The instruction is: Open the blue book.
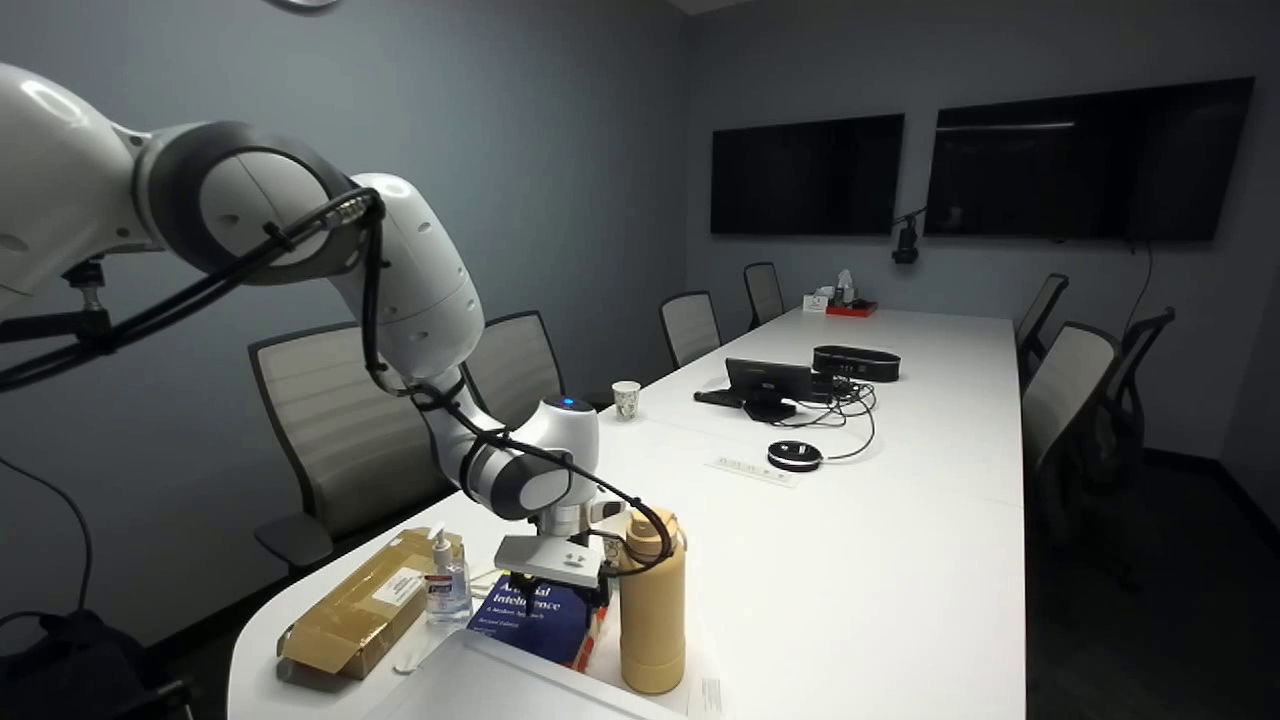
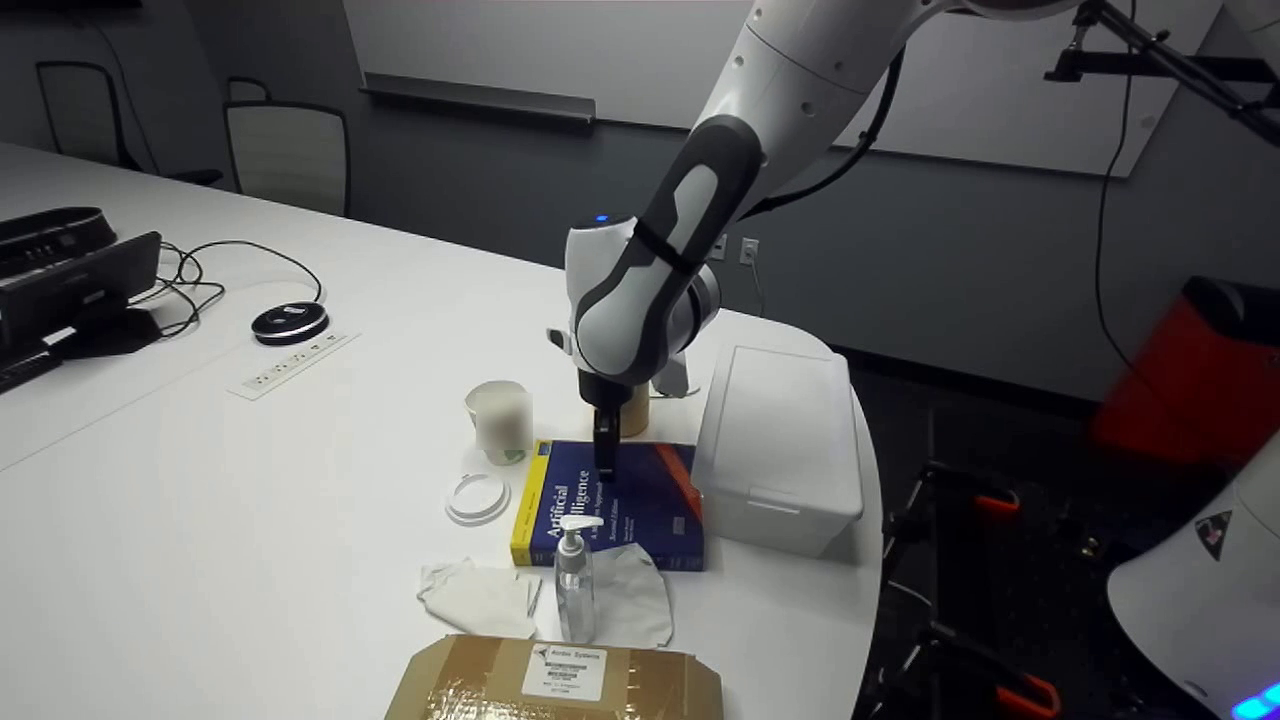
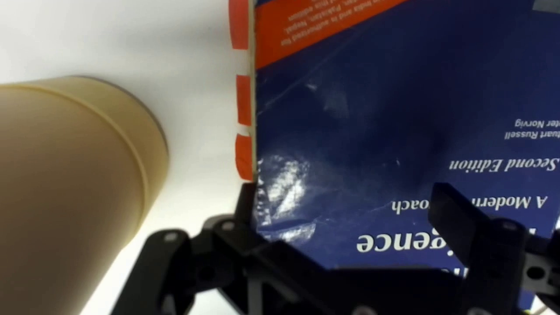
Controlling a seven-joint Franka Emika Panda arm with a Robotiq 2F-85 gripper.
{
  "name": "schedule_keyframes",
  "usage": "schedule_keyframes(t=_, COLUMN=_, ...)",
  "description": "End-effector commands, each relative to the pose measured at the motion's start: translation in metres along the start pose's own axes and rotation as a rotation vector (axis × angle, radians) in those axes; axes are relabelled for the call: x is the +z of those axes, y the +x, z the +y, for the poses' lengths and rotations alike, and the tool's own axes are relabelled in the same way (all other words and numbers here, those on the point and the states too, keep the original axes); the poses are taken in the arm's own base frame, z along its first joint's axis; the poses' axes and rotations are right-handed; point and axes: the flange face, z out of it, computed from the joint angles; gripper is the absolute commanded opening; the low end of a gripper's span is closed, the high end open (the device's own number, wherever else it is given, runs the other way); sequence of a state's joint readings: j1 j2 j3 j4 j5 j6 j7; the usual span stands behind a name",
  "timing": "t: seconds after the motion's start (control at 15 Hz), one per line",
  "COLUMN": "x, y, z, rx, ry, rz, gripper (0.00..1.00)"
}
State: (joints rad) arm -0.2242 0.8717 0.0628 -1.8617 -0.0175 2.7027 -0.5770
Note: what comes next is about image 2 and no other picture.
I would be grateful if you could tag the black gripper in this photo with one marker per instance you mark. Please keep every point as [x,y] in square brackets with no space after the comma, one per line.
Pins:
[601,396]

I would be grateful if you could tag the blue box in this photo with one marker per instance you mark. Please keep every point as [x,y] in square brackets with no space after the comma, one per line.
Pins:
[642,512]

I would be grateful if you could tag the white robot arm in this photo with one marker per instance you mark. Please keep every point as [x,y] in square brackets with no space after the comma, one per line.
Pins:
[746,120]

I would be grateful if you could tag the white paper cup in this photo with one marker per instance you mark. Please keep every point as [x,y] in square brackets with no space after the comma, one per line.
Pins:
[497,420]

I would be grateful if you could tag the clear pump sanitizer bottle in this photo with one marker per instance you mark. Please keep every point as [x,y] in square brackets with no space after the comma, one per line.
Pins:
[575,584]

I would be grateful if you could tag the clear plastic cup lid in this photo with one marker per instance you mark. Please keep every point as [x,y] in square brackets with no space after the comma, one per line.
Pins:
[477,512]

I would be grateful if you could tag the white plastic lidded container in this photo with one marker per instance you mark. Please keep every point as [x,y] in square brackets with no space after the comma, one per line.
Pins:
[783,441]

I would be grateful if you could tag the crumpled white plastic bag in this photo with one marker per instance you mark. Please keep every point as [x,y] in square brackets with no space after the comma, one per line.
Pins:
[473,599]

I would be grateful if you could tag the flat cardboard box with label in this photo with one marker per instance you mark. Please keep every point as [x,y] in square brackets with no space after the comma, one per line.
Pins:
[483,681]

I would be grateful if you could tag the white paper table label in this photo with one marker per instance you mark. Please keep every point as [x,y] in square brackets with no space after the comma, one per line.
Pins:
[285,366]

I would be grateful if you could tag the black round puck speaker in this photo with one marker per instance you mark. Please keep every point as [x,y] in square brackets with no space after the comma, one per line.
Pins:
[289,321]

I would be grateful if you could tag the black stand with orange clamps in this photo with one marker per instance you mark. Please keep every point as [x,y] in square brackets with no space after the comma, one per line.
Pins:
[993,504]

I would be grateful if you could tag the white-backed meeting chair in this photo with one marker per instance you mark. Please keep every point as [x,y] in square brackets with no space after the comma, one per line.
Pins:
[285,156]

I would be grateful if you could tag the black conference device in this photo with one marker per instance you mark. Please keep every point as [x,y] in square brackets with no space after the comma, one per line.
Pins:
[63,300]

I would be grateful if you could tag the red bin with black top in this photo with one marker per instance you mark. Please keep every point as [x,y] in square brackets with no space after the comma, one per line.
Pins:
[1185,383]

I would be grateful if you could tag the white machine with blue light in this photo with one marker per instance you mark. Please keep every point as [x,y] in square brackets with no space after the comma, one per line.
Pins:
[1201,600]

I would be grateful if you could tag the dark framed meeting chair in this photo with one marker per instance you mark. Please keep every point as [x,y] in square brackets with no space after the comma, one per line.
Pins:
[85,112]

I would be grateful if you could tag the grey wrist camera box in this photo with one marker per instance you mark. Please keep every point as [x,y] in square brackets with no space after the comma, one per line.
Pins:
[563,342]

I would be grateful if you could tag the white wall outlet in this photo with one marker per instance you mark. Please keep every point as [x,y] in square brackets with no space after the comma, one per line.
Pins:
[723,249]
[749,249]

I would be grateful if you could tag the wall whiteboard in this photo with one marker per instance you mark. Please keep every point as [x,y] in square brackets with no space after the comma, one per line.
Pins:
[532,44]

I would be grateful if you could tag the black overhead camera boom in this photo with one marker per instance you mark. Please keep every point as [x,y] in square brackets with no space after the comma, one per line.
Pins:
[1147,55]

